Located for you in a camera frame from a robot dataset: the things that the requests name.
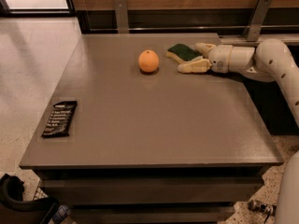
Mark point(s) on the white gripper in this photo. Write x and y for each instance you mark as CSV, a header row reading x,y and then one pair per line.
x,y
220,57

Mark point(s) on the green and yellow sponge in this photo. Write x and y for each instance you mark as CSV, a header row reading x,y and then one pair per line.
x,y
182,53

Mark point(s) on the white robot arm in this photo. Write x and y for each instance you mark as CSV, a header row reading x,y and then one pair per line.
x,y
270,61

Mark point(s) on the black rxbar chocolate bar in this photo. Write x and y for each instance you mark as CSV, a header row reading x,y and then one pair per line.
x,y
60,119

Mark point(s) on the orange fruit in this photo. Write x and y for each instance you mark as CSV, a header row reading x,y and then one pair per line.
x,y
148,61

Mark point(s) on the grey cabinet with drawers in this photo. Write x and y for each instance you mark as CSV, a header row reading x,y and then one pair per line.
x,y
165,148

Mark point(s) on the striped cylinder on floor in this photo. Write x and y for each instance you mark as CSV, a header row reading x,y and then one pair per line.
x,y
258,206

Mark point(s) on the blue object under cabinet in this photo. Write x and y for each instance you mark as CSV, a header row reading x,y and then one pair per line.
x,y
61,216

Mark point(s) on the black chair part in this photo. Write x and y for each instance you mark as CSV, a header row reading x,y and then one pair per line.
x,y
14,210

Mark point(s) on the right metal wall bracket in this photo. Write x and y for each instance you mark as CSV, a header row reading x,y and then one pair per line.
x,y
253,29

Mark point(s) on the metal wall bracket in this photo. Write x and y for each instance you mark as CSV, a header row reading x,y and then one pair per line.
x,y
253,29
121,14

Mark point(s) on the left metal wall bracket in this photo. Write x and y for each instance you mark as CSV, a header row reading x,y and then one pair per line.
x,y
121,14

